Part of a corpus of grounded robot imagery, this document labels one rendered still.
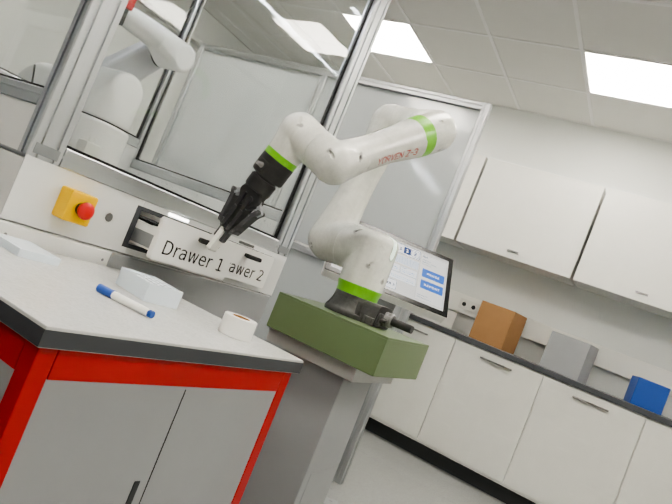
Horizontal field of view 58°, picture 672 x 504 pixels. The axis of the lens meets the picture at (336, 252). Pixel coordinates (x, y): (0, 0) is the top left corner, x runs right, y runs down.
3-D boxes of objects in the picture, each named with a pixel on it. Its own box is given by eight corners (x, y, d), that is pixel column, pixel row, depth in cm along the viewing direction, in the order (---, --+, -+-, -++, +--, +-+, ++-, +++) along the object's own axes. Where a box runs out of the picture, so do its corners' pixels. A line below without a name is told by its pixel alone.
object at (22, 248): (58, 266, 122) (61, 258, 122) (17, 256, 115) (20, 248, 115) (27, 248, 130) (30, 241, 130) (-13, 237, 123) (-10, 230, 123)
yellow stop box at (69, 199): (89, 228, 141) (101, 199, 141) (62, 220, 135) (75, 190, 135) (76, 222, 143) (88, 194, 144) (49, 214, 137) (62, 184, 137)
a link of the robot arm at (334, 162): (388, 143, 176) (401, 110, 169) (417, 166, 172) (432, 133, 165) (296, 172, 153) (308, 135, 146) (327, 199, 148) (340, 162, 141)
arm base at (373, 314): (416, 342, 168) (424, 322, 168) (394, 337, 155) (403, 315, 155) (340, 310, 181) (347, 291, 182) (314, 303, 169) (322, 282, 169)
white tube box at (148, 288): (176, 309, 128) (183, 292, 128) (142, 300, 122) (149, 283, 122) (148, 292, 137) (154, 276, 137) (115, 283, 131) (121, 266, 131)
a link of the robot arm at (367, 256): (345, 290, 182) (368, 230, 183) (386, 307, 172) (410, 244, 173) (319, 281, 172) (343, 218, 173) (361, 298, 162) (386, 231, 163)
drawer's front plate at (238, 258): (262, 288, 207) (274, 258, 207) (206, 271, 182) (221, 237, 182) (258, 286, 208) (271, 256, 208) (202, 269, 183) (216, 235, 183)
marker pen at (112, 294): (154, 319, 107) (157, 311, 107) (148, 318, 106) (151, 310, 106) (100, 292, 113) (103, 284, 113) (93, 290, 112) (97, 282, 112)
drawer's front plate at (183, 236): (223, 280, 175) (238, 244, 176) (149, 258, 150) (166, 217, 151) (219, 278, 176) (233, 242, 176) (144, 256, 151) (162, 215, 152)
